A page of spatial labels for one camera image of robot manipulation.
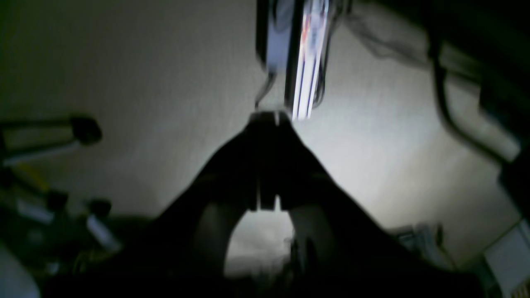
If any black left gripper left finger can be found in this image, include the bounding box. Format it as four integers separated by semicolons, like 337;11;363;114
46;113;276;298

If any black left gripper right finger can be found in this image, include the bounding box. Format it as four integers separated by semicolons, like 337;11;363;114
277;113;484;298

